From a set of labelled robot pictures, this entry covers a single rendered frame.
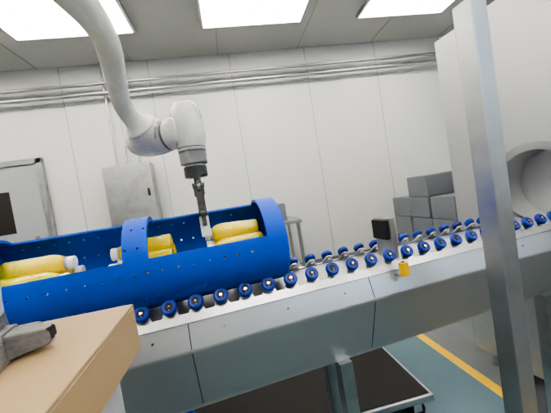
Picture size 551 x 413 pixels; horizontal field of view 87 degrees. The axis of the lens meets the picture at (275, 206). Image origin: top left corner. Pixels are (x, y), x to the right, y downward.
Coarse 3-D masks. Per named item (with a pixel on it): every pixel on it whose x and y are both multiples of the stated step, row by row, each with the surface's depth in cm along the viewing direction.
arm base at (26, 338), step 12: (0, 324) 38; (12, 324) 40; (24, 324) 45; (36, 324) 40; (48, 324) 40; (0, 336) 36; (12, 336) 37; (24, 336) 38; (36, 336) 38; (48, 336) 39; (0, 348) 36; (12, 348) 37; (24, 348) 38; (36, 348) 38; (0, 360) 36; (12, 360) 38; (0, 372) 35
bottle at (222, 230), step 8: (224, 224) 96; (232, 224) 97; (240, 224) 97; (248, 224) 97; (256, 224) 98; (216, 232) 95; (224, 232) 95; (232, 232) 95; (240, 232) 96; (248, 232) 97; (216, 240) 96
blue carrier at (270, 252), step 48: (0, 240) 83; (48, 240) 90; (96, 240) 97; (144, 240) 80; (192, 240) 108; (288, 240) 89; (48, 288) 73; (96, 288) 75; (144, 288) 79; (192, 288) 84
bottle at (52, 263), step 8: (40, 256) 84; (48, 256) 83; (56, 256) 84; (64, 256) 86; (8, 264) 81; (16, 264) 81; (24, 264) 81; (32, 264) 81; (40, 264) 82; (48, 264) 82; (56, 264) 83; (64, 264) 84; (0, 272) 79; (8, 272) 80; (16, 272) 80; (24, 272) 80; (32, 272) 81; (40, 272) 81; (56, 272) 83; (64, 272) 86
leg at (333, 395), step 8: (328, 368) 113; (328, 376) 113; (336, 376) 114; (328, 384) 114; (336, 384) 114; (328, 392) 115; (336, 392) 114; (328, 400) 117; (336, 400) 114; (336, 408) 114
